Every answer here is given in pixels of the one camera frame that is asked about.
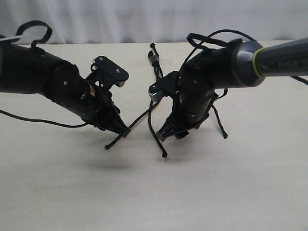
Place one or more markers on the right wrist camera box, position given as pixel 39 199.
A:
pixel 164 87

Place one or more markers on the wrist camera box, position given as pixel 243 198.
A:
pixel 164 87
pixel 107 73

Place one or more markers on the white zip tie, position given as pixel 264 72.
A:
pixel 11 39

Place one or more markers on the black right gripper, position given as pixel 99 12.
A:
pixel 190 109

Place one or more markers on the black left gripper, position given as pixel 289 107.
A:
pixel 91 102

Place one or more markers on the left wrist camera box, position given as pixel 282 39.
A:
pixel 107 73

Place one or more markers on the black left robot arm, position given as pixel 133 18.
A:
pixel 35 71

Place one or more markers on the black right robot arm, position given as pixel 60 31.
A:
pixel 236 64

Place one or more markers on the white backdrop curtain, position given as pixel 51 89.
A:
pixel 138 21

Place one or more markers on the clear adhesive tape strip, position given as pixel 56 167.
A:
pixel 142 62

